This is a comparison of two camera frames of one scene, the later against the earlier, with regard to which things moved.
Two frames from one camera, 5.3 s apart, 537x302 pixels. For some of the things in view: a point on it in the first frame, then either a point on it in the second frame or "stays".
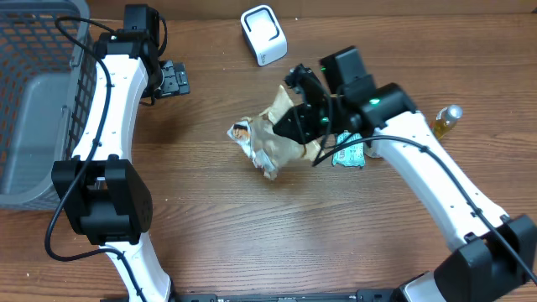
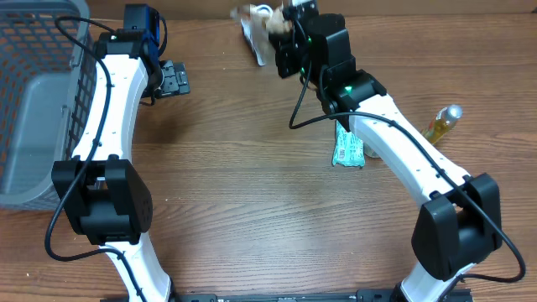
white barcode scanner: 264,34 stays
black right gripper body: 322,127 -> 292,65
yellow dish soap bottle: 446,120 stays
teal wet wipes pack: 351,156 stays
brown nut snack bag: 271,151 -> 259,23
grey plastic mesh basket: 48,86 stays
